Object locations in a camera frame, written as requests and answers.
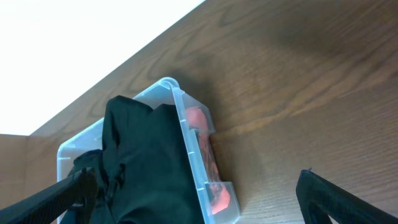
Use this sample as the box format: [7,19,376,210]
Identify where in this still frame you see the pink printed garment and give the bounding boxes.
[185,106,231,215]

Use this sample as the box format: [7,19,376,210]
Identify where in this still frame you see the cardboard side wall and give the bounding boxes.
[0,134,28,208]

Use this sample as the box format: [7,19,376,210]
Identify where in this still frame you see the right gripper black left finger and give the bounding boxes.
[1,168,98,224]

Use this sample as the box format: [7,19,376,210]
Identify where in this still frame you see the large black garment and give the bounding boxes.
[70,96,204,224]

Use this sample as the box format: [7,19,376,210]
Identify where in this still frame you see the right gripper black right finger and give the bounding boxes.
[296,170,397,224]

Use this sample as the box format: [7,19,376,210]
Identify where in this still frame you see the clear plastic storage bin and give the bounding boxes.
[57,77,240,224]

